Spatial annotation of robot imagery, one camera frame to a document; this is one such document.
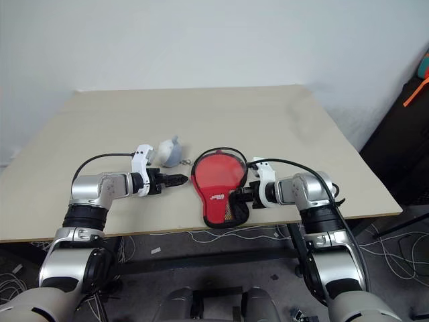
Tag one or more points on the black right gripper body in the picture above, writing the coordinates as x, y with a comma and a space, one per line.
254, 194

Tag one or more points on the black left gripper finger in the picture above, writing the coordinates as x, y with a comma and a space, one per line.
176, 178
174, 184

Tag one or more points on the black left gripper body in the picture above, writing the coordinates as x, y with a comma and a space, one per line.
155, 182

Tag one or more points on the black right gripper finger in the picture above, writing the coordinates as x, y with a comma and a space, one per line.
239, 198
242, 191

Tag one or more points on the black red paddle case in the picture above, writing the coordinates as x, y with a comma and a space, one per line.
214, 208

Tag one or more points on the red table tennis paddle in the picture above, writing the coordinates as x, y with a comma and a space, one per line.
219, 174

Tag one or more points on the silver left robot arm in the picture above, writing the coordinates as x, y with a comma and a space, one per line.
97, 188

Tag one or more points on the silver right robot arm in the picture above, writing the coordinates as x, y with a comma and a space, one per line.
308, 191

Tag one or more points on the grey tape piece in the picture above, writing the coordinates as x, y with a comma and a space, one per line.
155, 250

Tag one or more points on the dark grey rounded shape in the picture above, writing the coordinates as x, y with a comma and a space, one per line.
176, 305
263, 305

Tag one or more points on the small black white device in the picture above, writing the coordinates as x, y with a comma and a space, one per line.
301, 315

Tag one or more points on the black cabinet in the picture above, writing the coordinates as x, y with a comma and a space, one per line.
395, 151

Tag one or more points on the teal orange object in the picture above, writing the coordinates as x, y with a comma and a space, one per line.
424, 67

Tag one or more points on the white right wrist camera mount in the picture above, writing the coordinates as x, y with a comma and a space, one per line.
266, 174

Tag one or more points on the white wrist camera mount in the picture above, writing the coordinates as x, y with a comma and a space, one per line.
266, 174
140, 161

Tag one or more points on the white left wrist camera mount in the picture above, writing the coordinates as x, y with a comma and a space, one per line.
140, 161

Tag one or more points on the black metal table frame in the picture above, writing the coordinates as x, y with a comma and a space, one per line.
207, 260

